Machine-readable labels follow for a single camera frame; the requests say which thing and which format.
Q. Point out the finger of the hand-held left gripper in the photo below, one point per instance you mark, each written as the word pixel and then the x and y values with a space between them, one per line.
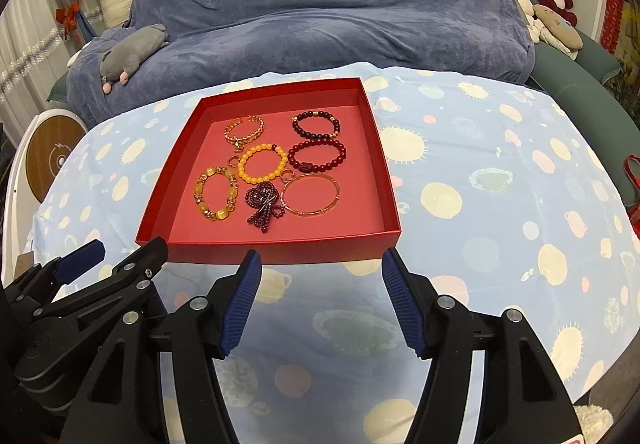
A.
pixel 145 256
pixel 80 261

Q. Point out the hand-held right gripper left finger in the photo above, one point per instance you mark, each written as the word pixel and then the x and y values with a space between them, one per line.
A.
pixel 240 309

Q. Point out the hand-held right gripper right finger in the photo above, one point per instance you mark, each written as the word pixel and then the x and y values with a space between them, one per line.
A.
pixel 405 309

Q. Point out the garnet small-bead strand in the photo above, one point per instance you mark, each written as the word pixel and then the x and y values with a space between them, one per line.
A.
pixel 262 211

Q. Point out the red cardboard box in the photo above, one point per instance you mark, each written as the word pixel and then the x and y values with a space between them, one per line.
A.
pixel 320 224

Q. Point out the small studded hoop earring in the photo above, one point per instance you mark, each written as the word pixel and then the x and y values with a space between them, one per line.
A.
pixel 233 165

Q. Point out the gold bangle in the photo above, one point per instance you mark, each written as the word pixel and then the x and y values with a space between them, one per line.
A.
pixel 335 196

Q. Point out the planet-printed light blue sheet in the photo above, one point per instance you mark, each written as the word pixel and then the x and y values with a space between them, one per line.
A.
pixel 475 234

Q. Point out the white stand with wooden disc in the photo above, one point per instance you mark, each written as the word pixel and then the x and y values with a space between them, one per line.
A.
pixel 52 154

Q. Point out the grey mouse plush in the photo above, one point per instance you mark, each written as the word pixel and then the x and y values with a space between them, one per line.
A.
pixel 135 49

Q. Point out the white sheer curtain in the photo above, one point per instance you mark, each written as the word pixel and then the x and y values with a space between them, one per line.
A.
pixel 25 49

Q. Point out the white fuzzy cloth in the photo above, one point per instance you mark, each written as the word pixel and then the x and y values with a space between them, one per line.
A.
pixel 592 424

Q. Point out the red ribbon bow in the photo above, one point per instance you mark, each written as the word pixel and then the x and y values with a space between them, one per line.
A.
pixel 67 17

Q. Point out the green sofa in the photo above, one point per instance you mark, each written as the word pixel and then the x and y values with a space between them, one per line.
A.
pixel 575 79

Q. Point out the beige flat plush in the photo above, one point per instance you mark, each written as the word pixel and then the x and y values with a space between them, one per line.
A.
pixel 560 32

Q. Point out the small white plush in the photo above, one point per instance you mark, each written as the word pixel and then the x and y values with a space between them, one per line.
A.
pixel 525 9

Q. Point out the red hanging decoration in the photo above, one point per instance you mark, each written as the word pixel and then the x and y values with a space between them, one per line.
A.
pixel 612 9

